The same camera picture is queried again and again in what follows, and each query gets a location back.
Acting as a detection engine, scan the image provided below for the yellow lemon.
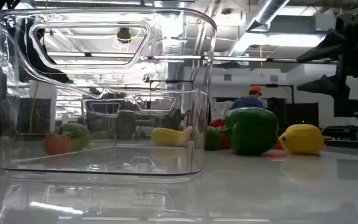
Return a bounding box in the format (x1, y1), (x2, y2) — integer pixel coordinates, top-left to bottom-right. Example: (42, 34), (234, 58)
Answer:
(279, 123), (325, 156)

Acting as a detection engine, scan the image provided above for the green bell pepper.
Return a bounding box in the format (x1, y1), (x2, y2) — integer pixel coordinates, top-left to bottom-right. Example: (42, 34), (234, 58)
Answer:
(224, 107), (280, 156)

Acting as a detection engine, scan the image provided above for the yellow elongated vegetable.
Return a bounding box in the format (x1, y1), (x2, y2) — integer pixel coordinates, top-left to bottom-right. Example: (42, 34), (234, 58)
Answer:
(150, 126), (188, 147)

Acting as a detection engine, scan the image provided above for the white garlic bulb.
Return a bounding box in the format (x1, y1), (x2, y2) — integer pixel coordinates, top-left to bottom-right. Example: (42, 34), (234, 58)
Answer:
(181, 125), (198, 147)

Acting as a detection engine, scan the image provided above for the black monitor screen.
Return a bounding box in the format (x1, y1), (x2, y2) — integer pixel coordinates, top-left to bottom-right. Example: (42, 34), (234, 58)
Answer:
(286, 102), (319, 127)
(334, 99), (358, 118)

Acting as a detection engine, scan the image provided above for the dark workbench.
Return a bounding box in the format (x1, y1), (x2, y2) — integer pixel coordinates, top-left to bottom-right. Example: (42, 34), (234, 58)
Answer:
(321, 126), (358, 141)

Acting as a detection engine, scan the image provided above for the green rounded fruit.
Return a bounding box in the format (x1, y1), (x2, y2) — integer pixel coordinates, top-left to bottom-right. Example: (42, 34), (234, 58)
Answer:
(57, 123), (91, 152)

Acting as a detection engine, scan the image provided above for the orange round fruit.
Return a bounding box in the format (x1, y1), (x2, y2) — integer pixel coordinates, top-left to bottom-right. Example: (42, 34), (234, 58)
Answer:
(43, 133), (71, 156)

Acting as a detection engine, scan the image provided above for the person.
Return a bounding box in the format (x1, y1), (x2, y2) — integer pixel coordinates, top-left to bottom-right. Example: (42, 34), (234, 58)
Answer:
(231, 85), (264, 110)

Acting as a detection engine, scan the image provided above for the clear plastic bin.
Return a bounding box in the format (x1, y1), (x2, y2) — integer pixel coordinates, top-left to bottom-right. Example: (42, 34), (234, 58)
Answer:
(0, 7), (218, 184)

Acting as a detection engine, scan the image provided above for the green lime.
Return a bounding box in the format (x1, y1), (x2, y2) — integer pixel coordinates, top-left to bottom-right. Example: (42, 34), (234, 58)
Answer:
(204, 125), (224, 151)

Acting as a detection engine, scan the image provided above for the black metal frame stand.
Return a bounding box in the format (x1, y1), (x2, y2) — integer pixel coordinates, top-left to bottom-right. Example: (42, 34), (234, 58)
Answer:
(250, 83), (295, 105)

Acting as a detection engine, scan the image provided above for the silver ventilation duct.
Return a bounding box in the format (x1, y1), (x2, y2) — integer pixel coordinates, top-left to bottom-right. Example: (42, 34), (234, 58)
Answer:
(228, 0), (291, 57)

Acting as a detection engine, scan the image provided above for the black rig frame bar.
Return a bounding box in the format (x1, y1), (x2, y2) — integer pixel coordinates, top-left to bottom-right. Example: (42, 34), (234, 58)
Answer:
(154, 55), (338, 65)

